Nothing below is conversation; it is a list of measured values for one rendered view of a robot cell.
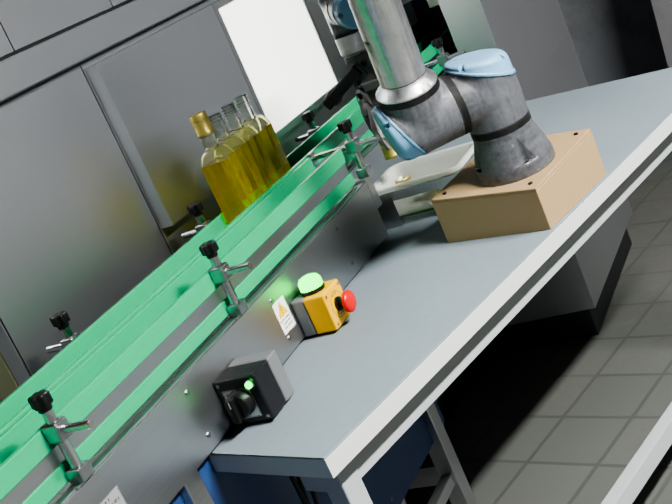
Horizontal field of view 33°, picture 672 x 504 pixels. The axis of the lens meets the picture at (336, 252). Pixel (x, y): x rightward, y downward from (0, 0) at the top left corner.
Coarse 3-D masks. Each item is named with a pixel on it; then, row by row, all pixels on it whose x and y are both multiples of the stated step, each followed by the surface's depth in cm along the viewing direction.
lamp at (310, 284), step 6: (306, 276) 196; (312, 276) 195; (318, 276) 196; (300, 282) 196; (306, 282) 195; (312, 282) 195; (318, 282) 195; (300, 288) 196; (306, 288) 195; (312, 288) 195; (318, 288) 195; (306, 294) 195; (312, 294) 195
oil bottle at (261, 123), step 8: (248, 120) 227; (256, 120) 226; (264, 120) 228; (256, 128) 226; (264, 128) 227; (272, 128) 229; (264, 136) 226; (272, 136) 229; (264, 144) 226; (272, 144) 228; (280, 144) 231; (272, 152) 227; (280, 152) 230; (272, 160) 227; (280, 160) 229; (280, 168) 229; (288, 168) 231; (280, 176) 228
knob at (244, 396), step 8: (232, 392) 170; (240, 392) 170; (248, 392) 170; (232, 400) 168; (240, 400) 168; (248, 400) 169; (232, 408) 168; (240, 408) 169; (248, 408) 169; (232, 416) 169; (240, 416) 169
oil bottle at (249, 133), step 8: (240, 128) 222; (248, 128) 222; (248, 136) 221; (256, 136) 224; (248, 144) 221; (256, 144) 223; (256, 152) 222; (264, 152) 225; (256, 160) 222; (264, 160) 224; (264, 168) 223; (272, 168) 226; (264, 176) 223; (272, 176) 225; (272, 184) 225
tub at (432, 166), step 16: (464, 144) 243; (416, 160) 248; (432, 160) 247; (448, 160) 245; (464, 160) 231; (384, 176) 246; (400, 176) 251; (416, 176) 250; (432, 176) 230; (384, 192) 237
